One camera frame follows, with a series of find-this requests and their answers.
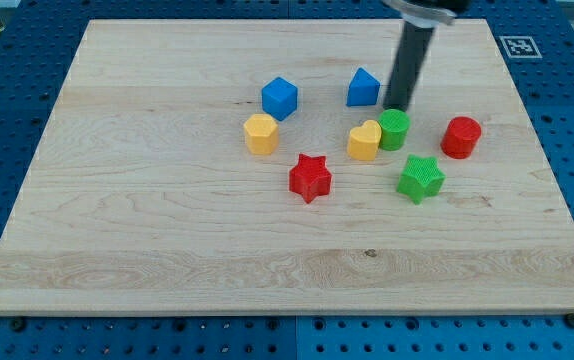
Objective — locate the white fiducial marker tag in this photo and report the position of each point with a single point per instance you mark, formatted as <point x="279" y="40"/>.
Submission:
<point x="520" y="47"/>

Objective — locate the blue triangular prism block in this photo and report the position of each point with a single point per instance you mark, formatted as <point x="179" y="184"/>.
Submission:
<point x="363" y="90"/>

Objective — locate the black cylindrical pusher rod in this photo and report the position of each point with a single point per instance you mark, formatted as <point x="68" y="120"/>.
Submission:
<point x="410" y="55"/>

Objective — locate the green cylinder block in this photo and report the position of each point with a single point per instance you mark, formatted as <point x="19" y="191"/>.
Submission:
<point x="394" y="127"/>

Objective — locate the red star block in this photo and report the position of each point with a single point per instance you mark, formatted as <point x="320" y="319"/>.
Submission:
<point x="310" y="177"/>

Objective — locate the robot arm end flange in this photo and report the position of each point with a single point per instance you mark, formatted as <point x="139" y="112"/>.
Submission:
<point x="428" y="13"/>

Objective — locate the blue cube block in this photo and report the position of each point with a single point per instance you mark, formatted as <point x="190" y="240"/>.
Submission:
<point x="279" y="98"/>

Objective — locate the light wooden board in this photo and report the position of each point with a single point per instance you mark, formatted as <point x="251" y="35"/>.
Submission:
<point x="142" y="198"/>

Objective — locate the red cylinder block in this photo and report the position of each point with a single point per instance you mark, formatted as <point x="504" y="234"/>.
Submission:
<point x="461" y="137"/>

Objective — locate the yellow hexagon block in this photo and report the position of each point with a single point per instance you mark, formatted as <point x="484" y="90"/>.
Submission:
<point x="261" y="134"/>

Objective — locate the yellow heart block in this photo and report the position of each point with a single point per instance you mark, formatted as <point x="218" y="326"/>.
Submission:
<point x="363" y="141"/>

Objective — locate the green star block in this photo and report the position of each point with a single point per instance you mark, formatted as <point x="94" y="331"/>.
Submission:
<point x="421" y="178"/>

